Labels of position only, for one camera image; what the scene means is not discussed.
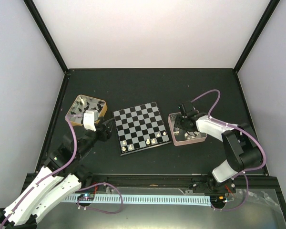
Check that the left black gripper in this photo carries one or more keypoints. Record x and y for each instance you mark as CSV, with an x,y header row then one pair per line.
x,y
105,132

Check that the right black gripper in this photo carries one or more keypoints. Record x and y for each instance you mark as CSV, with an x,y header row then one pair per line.
x,y
177,124

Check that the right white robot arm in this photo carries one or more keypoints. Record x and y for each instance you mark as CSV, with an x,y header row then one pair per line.
x,y
242,151

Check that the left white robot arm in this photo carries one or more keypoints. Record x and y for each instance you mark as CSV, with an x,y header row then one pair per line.
x,y
61,174

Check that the black white chess board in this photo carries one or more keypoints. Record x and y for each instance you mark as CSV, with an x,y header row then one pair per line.
x,y
137,124

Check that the small circuit board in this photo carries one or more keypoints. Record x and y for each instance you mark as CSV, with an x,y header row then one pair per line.
x,y
86,197

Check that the pink tin box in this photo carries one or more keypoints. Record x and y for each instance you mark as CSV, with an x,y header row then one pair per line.
x,y
182,137

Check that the gold tin box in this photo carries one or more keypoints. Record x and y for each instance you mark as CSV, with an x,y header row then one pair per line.
x,y
83,104

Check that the white slotted cable duct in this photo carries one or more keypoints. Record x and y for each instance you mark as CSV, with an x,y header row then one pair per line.
x,y
143,199

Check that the black aluminium frame rail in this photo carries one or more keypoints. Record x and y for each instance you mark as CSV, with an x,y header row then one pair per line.
x,y
199,183

